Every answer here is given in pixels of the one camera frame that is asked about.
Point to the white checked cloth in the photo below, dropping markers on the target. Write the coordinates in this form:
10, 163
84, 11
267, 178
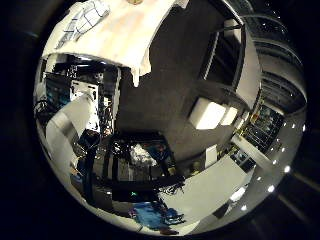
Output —
83, 20

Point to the black equipment cart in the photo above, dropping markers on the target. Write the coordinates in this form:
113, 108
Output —
143, 160

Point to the large white box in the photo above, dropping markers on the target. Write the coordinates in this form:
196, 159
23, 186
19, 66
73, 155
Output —
206, 115

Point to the small white box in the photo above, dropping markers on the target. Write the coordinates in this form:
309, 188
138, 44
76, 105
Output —
230, 116

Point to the white side table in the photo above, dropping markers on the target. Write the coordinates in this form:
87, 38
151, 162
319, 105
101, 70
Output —
203, 190

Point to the white computer case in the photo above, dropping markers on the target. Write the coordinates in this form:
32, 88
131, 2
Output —
83, 90

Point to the blue plastic sheet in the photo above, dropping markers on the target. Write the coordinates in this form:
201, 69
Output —
151, 213

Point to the storage rack with bins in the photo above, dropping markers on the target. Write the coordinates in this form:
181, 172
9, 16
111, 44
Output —
265, 128

